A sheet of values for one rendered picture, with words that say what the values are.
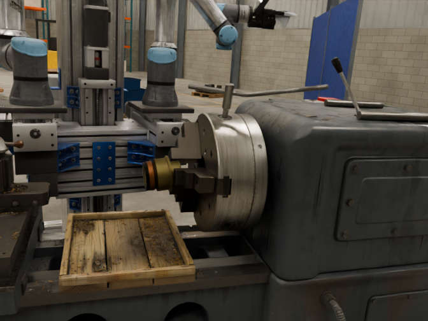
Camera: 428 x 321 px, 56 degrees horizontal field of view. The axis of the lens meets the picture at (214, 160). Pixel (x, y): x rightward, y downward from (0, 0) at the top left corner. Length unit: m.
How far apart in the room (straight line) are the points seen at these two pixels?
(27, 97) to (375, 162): 1.16
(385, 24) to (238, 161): 12.10
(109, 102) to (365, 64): 11.73
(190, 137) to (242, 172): 0.21
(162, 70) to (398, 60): 11.14
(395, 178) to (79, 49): 1.28
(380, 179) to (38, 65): 1.18
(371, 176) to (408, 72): 11.33
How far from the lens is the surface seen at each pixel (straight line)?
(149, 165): 1.02
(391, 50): 12.68
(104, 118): 1.75
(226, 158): 0.93
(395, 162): 1.08
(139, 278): 0.96
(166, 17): 1.82
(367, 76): 13.03
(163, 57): 1.67
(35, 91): 1.58
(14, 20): 1.72
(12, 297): 0.92
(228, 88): 0.99
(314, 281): 1.07
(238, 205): 0.96
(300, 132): 0.92
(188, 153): 1.06
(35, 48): 1.58
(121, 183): 1.69
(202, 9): 1.71
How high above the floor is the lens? 1.39
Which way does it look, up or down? 15 degrees down
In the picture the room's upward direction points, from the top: 4 degrees clockwise
